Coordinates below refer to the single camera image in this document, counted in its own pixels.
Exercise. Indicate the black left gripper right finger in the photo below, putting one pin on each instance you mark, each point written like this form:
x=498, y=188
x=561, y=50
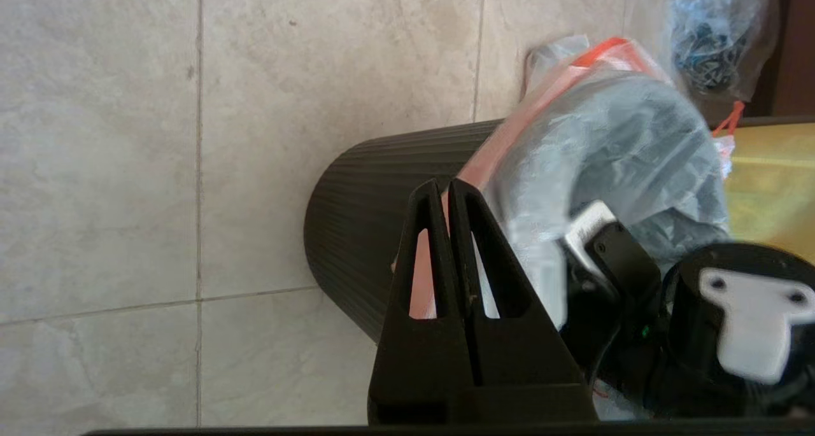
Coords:
x=516, y=353

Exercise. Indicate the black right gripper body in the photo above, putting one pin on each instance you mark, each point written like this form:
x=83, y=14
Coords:
x=611, y=296

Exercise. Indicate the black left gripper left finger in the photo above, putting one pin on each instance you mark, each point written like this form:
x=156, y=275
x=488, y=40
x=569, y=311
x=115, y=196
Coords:
x=420, y=353

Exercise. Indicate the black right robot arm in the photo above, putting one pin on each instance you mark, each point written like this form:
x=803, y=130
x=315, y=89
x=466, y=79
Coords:
x=700, y=359

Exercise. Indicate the black round trash bin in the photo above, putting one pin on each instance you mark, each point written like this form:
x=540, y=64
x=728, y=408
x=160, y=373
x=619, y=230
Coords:
x=363, y=219

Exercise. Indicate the clear plastic bag black contents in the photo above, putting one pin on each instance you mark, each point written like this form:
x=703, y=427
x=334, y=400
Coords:
x=713, y=41

